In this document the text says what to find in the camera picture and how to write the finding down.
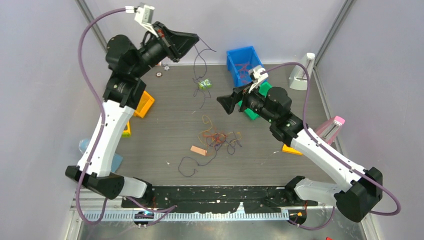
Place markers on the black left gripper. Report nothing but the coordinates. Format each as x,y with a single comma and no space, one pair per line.
175,44

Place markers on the yellow triangle block right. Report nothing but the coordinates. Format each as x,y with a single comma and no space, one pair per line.
290,150

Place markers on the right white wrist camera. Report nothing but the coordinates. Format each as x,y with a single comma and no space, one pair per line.
257,75

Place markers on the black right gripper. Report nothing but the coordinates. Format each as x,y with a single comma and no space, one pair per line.
229,102

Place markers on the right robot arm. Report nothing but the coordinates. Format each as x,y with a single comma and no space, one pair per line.
353,191

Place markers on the pink metronome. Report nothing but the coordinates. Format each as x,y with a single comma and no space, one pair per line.
329,130

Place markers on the clear plastic bottle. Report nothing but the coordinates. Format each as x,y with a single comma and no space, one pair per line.
116,159

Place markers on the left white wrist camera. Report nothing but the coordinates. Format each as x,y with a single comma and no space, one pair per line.
144,15

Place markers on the yellow triangle block left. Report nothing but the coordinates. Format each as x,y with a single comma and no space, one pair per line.
127,131

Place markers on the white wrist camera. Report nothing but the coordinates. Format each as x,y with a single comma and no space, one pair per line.
144,15
257,75

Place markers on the small wooden block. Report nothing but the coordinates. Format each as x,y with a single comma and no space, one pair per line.
198,150

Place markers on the orange plastic bin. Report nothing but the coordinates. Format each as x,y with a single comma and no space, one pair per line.
144,105

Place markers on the white metronome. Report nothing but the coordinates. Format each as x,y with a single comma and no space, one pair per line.
298,79

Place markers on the blue plastic bin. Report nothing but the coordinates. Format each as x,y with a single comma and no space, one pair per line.
239,61

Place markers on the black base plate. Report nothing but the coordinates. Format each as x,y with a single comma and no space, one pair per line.
222,199

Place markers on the green monster toy block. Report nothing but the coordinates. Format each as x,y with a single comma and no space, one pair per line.
205,84

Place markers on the yellow triangle block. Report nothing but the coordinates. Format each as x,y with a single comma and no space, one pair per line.
127,131
290,150

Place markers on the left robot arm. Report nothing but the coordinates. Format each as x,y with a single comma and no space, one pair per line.
121,98

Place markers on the green plastic bin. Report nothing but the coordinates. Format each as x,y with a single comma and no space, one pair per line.
256,99

